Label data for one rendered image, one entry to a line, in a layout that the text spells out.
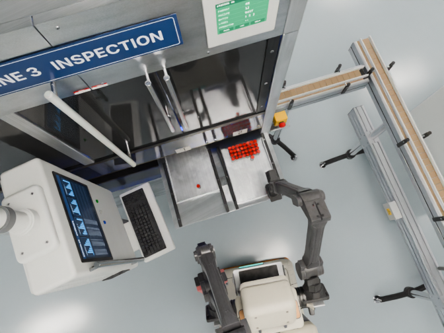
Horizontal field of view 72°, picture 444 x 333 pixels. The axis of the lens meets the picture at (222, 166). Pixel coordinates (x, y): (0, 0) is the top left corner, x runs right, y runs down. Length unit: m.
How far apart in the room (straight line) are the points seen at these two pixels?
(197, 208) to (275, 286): 0.70
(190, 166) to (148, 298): 1.32
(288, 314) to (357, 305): 1.57
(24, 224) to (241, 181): 1.12
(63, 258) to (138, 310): 1.62
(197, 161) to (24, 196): 0.95
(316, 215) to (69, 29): 0.94
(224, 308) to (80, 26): 0.94
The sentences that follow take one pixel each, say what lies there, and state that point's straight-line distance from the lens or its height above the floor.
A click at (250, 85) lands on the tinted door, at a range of 1.35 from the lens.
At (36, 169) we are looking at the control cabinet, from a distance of 1.40.
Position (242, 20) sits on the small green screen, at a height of 1.94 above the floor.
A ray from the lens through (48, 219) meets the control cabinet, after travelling 1.29.
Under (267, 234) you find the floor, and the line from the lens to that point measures 2.70.
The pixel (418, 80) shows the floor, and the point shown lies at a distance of 3.54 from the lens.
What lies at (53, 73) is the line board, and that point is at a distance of 1.02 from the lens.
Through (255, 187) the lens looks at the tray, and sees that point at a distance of 1.83.
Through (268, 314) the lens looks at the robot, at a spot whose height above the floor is 1.37.
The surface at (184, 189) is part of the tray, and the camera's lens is 1.85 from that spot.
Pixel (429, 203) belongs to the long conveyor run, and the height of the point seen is 0.91.
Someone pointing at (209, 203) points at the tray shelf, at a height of 0.88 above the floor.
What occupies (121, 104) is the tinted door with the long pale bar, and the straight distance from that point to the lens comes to 1.22.
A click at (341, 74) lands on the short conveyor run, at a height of 0.95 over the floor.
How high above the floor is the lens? 2.68
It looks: 75 degrees down
